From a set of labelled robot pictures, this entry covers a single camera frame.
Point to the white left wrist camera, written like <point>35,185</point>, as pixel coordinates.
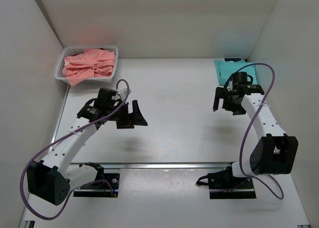
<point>121,94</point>

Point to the salmon pink t shirt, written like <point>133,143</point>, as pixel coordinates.
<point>92,63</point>

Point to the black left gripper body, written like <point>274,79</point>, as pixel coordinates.
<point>113,106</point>

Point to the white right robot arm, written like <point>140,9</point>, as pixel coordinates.
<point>275,151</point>

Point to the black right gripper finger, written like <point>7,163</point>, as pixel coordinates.
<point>239,112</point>
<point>220,93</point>

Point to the blue label sticker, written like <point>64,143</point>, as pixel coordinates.
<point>232,59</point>

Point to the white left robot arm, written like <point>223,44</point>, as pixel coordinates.
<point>51,178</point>

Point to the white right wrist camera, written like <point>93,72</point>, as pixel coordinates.
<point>230,86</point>

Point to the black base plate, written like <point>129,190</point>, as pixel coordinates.
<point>107,189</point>
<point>223,185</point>

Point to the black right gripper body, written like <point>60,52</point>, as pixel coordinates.
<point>228,102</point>

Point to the teal t shirt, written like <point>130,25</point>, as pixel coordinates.
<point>225,69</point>

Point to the white plastic basket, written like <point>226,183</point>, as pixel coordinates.
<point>74,50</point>

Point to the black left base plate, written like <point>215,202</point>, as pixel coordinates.
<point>107,189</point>

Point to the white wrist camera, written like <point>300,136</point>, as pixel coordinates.
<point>230,86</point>
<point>121,94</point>

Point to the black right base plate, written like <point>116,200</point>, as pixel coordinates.
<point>223,185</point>

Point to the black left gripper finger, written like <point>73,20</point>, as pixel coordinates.
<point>130,121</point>
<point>136,113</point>

